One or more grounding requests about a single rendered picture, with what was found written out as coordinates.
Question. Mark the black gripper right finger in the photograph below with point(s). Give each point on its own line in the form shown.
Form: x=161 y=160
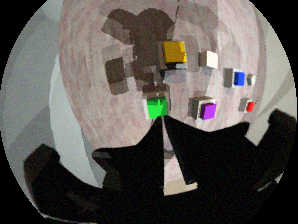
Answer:
x=194 y=148

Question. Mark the blue button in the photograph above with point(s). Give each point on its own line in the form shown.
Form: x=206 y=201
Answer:
x=233 y=78

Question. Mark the red button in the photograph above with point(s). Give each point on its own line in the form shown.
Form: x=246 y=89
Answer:
x=246 y=105

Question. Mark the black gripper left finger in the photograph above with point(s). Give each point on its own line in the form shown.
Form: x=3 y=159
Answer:
x=147 y=156

